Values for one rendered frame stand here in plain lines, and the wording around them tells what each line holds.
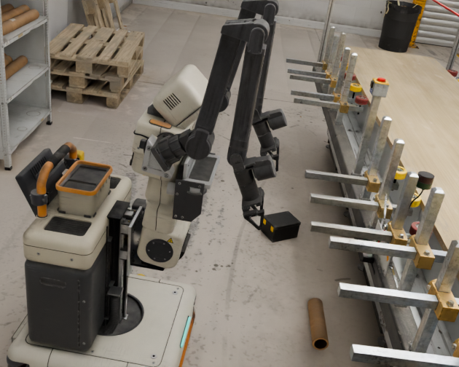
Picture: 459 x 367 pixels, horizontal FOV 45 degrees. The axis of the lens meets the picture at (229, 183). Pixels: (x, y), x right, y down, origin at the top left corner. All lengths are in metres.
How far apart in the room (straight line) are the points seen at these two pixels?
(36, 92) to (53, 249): 2.99
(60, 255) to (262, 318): 1.30
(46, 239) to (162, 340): 0.68
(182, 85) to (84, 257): 0.69
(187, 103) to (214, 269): 1.60
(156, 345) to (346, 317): 1.18
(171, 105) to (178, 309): 1.03
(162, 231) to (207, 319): 0.96
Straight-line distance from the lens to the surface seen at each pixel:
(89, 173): 2.19
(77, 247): 1.97
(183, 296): 2.58
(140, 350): 2.32
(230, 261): 3.30
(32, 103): 4.93
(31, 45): 4.76
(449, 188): 2.61
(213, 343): 2.78
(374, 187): 2.61
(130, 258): 2.19
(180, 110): 1.81
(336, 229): 2.14
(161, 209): 2.00
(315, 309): 2.97
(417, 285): 2.40
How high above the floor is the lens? 1.94
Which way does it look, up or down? 28 degrees down
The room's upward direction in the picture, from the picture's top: 8 degrees clockwise
